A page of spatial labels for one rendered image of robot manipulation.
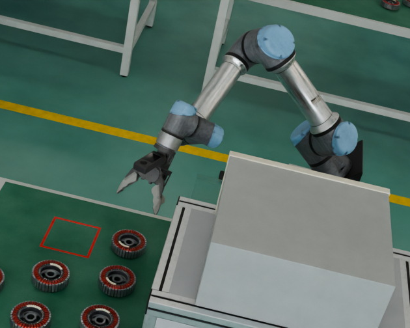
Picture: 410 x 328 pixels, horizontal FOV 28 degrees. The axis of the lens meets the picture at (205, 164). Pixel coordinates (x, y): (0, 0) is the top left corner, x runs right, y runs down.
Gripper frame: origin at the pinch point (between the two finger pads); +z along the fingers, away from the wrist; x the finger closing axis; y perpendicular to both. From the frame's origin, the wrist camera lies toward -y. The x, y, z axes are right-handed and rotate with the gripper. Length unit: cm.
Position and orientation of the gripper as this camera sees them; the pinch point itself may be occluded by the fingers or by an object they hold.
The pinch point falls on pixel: (135, 204)
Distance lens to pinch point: 255.2
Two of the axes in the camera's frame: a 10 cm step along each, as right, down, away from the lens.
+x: -8.2, -4.3, 3.6
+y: 3.5, 1.1, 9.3
